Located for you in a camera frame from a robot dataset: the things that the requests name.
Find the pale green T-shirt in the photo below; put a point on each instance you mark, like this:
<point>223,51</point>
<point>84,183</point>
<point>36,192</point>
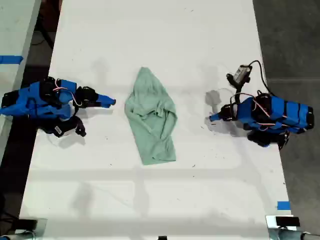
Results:
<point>150,112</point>

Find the silver metal bracket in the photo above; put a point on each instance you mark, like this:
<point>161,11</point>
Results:
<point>271,225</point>

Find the white side table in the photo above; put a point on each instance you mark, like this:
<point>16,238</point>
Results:
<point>12,25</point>

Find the short blue tape piece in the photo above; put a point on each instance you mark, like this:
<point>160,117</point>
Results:
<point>283,205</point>

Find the small black box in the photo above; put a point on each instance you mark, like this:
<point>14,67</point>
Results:
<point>287,221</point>
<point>27,223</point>

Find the black camera box white label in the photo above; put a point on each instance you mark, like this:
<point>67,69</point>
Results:
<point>60,130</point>
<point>240,72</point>

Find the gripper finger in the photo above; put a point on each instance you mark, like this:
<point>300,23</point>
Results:
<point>106,99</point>
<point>217,120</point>
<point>103,105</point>
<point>217,115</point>

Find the long blue tape strip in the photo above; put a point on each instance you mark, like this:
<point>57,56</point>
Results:
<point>10,60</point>

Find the black camera stalk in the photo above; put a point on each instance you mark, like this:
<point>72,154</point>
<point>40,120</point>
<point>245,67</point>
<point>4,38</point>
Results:
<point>239,91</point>

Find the grey metal pipe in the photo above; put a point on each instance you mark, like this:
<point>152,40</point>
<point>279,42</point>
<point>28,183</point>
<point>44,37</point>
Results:
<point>17,236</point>
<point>295,236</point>

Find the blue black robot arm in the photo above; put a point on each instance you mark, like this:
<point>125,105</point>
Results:
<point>35,100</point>
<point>287,112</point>

